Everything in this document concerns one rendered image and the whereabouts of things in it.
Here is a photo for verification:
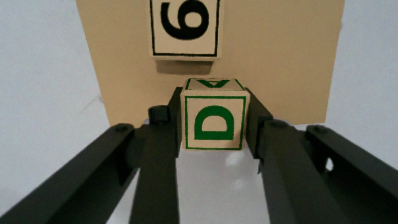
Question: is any tan square mat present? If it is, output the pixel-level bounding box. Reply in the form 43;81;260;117
75;0;345;128

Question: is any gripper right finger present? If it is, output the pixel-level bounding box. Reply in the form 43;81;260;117
244;87;398;224

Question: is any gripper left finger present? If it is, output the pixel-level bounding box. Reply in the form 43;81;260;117
0;87;183;224

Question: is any wooden letter block with green d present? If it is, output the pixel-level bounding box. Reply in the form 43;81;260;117
180;78;250;152

